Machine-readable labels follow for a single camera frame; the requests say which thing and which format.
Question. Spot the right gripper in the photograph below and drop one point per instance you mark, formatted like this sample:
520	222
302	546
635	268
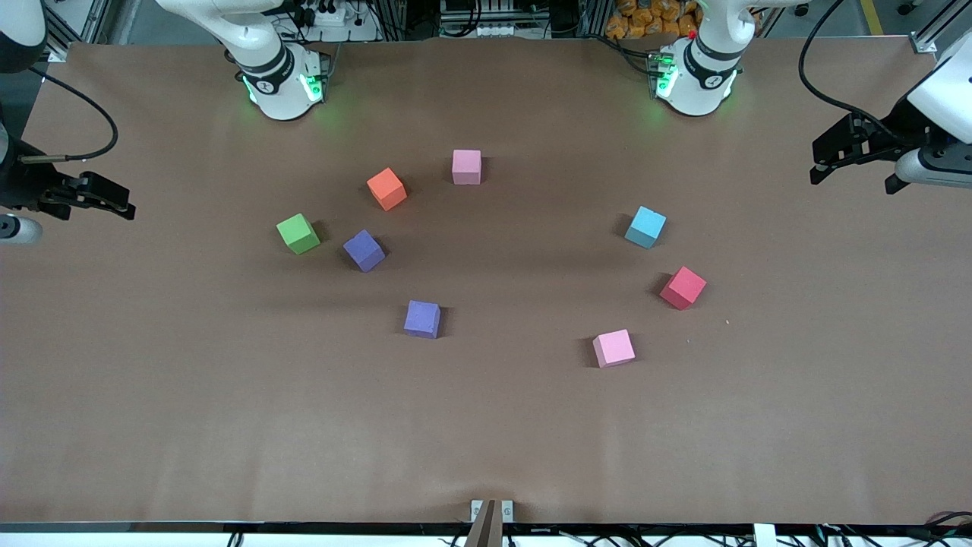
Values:
21	184

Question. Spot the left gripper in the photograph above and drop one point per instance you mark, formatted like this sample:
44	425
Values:
901	125

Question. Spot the red foam block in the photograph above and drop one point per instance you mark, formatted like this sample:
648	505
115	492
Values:
683	287

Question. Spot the purple foam block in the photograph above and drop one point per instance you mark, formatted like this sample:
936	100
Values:
421	318
364	249

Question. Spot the pink foam block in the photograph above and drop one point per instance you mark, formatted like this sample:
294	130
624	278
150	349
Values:
466	165
613	348

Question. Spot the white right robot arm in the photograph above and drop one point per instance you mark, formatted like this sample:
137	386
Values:
277	83

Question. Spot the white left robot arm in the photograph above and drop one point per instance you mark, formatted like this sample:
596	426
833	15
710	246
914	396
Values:
695	83

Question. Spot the green foam block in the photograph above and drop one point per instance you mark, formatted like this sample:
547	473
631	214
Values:
297	232

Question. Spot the light blue foam block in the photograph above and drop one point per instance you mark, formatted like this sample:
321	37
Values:
645	226

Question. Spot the orange packets pile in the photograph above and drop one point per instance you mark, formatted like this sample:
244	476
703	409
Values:
638	19

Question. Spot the paper table cover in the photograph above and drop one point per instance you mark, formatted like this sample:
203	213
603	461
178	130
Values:
228	418

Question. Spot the orange foam block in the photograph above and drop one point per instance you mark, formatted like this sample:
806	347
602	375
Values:
386	188

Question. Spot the white power strip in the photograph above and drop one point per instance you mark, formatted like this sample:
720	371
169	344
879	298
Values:
330	17
497	30

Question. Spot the brown flat strip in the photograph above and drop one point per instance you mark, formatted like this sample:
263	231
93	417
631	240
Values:
486	532

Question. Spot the table edge rail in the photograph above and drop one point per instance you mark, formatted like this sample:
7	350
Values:
152	526

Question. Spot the small metal bracket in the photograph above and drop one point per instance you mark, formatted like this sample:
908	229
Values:
507	510

